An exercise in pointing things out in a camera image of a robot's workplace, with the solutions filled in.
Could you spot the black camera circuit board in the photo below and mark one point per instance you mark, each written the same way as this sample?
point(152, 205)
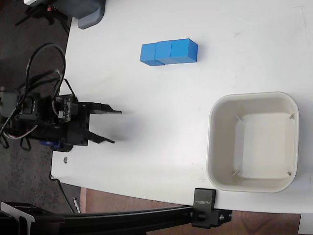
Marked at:
point(64, 109)

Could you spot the small metal nut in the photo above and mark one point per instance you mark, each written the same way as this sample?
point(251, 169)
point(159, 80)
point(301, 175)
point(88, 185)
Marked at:
point(65, 159)

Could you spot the gray monitor stand base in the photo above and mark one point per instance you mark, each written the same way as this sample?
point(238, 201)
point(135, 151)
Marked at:
point(88, 12)

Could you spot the black tripod with red button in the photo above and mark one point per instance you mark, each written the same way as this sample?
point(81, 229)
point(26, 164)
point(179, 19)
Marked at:
point(44, 12)

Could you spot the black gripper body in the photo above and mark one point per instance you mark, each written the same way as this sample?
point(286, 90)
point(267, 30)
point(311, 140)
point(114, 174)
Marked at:
point(78, 127)

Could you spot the black table clamp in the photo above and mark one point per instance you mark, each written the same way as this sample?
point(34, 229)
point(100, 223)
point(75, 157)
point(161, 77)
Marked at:
point(204, 208)

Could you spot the white square plastic bin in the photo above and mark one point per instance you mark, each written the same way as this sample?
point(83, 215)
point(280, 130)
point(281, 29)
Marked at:
point(254, 144)

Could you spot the blue base clamp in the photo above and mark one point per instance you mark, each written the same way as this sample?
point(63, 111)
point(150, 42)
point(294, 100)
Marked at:
point(50, 144)

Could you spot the black six-joint robot arm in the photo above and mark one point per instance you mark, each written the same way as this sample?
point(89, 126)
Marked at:
point(29, 115)

